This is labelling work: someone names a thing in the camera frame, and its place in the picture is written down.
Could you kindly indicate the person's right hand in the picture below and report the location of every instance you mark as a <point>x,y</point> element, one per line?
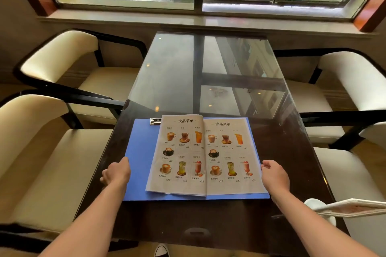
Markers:
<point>276,177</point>

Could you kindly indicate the person's left hand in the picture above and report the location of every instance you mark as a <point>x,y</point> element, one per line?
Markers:
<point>116,174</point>

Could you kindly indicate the person's left thumb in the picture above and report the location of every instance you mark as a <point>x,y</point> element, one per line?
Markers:
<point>126,162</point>

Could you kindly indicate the person's right thumb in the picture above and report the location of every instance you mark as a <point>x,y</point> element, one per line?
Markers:
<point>266,164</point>

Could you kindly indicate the blue menu folder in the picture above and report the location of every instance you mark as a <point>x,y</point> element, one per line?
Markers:
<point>140,160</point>

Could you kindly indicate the person's right forearm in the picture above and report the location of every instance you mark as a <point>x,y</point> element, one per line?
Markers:
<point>313,226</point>

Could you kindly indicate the person's left forearm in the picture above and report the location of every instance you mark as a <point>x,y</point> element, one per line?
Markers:
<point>90,220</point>

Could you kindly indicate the metal folder clip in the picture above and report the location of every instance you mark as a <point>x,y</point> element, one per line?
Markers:
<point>155,121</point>

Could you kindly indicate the printed drinks menu pages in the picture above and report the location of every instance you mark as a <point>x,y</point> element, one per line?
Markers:
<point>193,157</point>

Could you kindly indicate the white flat tray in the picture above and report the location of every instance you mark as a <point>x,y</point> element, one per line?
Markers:
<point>346,208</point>

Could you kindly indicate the black and white sneaker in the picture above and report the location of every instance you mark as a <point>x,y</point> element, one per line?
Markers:
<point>161,251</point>

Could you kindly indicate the grey stone window sill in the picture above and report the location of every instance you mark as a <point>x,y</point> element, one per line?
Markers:
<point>193,23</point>

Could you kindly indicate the cream chair with black frame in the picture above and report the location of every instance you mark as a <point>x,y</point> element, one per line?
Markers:
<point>346,85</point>
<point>90,85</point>
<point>359,175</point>
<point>45,169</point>

